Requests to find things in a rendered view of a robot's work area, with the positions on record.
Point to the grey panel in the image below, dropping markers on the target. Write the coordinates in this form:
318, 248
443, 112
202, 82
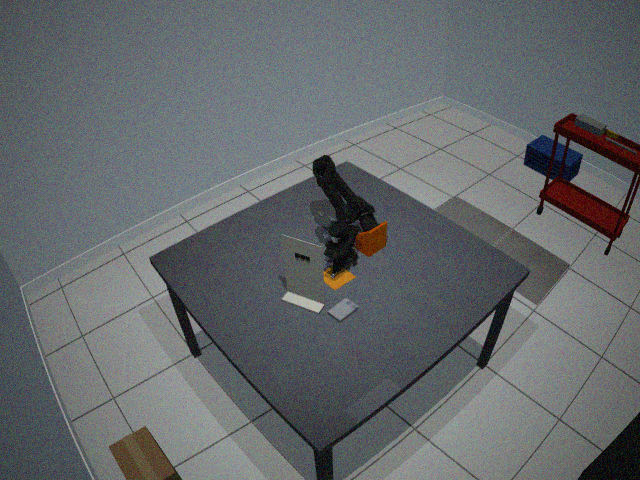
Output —
304, 274

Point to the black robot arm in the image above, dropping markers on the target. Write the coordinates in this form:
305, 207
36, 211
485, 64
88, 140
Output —
348, 213

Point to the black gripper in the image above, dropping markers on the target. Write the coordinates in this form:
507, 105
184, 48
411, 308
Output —
340, 258

